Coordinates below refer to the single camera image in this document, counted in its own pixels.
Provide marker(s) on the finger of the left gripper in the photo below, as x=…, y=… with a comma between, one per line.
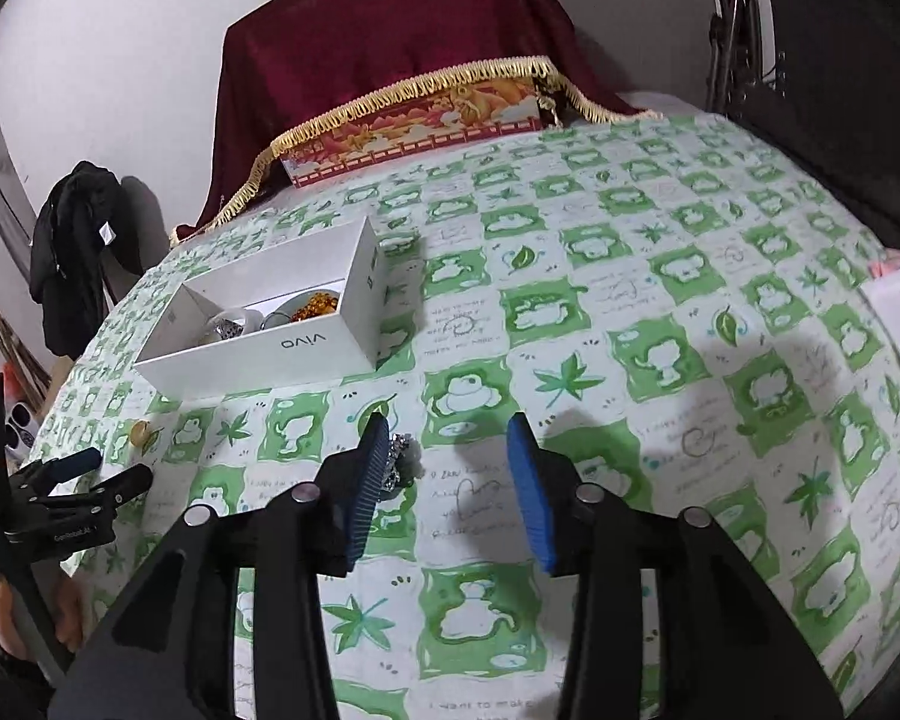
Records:
x=39, y=478
x=104, y=498

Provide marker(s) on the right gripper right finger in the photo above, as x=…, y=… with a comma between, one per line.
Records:
x=727, y=647

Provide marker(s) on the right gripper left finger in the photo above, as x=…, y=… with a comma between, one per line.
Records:
x=165, y=648

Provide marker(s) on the silver engraved bangle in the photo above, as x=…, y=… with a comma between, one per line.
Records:
x=233, y=323

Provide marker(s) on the dark rhinestone brooch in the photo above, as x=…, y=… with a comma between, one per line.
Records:
x=403, y=464

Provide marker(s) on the white vivo cardboard box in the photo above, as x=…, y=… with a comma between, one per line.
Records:
x=179, y=361

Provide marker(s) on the black hanging jacket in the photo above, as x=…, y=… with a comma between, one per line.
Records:
x=87, y=212

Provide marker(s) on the orange amber pendant tassel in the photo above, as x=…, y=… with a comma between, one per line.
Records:
x=315, y=304

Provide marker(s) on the green frog pattern tablecloth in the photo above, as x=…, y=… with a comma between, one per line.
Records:
x=673, y=304

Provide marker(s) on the maroon velvet fringed cloth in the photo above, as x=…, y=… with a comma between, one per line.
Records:
x=295, y=71

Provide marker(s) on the red orange printed box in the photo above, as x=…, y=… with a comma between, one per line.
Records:
x=462, y=114

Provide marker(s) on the black folding chair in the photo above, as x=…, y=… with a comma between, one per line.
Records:
x=819, y=79

